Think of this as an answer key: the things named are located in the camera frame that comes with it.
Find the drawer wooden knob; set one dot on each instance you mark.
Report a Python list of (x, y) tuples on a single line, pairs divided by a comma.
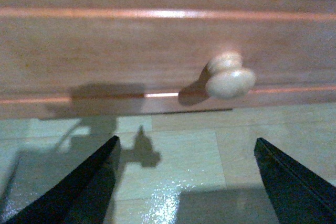
[(228, 78)]

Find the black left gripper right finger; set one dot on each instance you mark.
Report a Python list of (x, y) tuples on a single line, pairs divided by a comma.
[(297, 194)]

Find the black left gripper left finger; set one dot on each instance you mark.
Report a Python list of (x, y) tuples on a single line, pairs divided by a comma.
[(53, 205)]

